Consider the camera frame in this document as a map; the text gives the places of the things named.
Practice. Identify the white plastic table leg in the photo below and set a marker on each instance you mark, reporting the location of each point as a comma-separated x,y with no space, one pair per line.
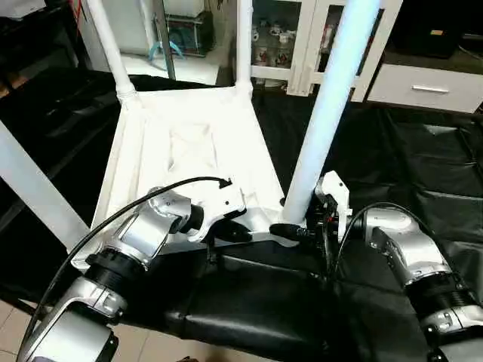
244,45
112,49
38,188
332,98

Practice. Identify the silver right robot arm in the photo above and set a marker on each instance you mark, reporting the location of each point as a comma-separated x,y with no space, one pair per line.
415,256

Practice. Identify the black work mat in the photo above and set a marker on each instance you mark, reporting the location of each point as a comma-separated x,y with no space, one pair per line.
407,166

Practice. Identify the white drawer unit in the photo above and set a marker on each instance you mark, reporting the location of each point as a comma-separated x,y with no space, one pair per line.
426,87

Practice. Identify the white glass door cabinet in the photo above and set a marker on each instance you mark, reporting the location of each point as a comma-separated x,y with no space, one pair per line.
287,45

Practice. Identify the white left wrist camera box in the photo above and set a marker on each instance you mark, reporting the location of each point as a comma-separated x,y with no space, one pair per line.
220,204

